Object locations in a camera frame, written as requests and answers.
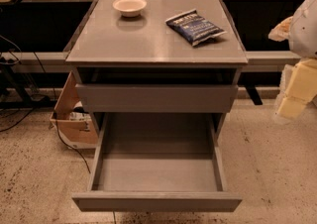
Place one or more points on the grey top drawer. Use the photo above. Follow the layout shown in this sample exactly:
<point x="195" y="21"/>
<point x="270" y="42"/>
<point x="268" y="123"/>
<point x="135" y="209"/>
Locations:
<point x="157" y="98"/>

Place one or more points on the black table leg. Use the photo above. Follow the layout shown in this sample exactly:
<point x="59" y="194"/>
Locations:
<point x="254" y="95"/>

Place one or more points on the grey drawer cabinet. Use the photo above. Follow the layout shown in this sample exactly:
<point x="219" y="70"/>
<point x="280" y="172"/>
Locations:
<point x="112" y="49"/>

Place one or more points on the white ceramic bowl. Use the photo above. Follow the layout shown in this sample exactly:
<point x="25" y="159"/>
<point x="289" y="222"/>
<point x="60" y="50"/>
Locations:
<point x="130" y="8"/>

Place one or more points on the open cardboard box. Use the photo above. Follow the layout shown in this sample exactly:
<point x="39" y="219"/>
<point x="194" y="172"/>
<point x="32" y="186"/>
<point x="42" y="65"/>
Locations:
<point x="75" y="128"/>

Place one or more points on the blue chip bag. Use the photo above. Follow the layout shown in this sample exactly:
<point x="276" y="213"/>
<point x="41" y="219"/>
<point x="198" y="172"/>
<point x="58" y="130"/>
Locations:
<point x="193" y="27"/>

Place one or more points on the grey drawer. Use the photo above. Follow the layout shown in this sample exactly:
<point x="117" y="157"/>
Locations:
<point x="157" y="98"/>
<point x="165" y="162"/>

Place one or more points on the long grey workbench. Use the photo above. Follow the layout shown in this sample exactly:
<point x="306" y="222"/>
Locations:
<point x="42" y="32"/>

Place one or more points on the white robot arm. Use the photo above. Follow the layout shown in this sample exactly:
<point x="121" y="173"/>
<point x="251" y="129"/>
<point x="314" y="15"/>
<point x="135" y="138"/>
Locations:
<point x="298" y="84"/>

